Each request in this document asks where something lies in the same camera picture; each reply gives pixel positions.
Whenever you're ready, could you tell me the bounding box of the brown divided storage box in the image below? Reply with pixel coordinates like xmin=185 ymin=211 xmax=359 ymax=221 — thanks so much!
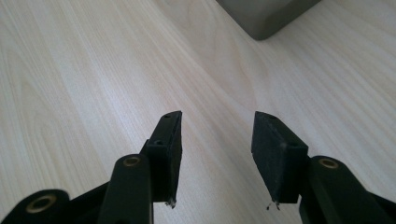
xmin=216 ymin=0 xmax=322 ymax=41

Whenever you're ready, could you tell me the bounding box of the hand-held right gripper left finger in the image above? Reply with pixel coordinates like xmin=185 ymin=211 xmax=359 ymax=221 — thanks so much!
xmin=139 ymin=110 xmax=183 ymax=208

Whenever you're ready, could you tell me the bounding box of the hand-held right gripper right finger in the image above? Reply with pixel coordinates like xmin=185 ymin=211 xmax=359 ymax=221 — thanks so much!
xmin=250 ymin=110 xmax=310 ymax=204

